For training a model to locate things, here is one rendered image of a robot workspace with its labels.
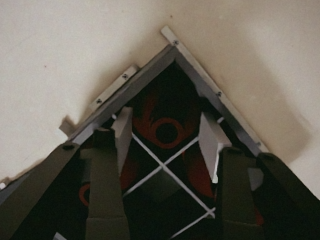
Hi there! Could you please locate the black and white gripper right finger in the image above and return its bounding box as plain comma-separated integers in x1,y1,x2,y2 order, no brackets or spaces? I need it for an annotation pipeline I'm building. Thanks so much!
198,112,320,240

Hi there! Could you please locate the dark grey rectangular tray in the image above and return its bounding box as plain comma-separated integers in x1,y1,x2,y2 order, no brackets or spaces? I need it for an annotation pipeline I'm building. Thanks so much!
0,164,39,205

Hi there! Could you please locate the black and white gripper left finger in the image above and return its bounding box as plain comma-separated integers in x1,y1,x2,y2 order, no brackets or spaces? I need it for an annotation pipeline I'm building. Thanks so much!
0,107,133,240

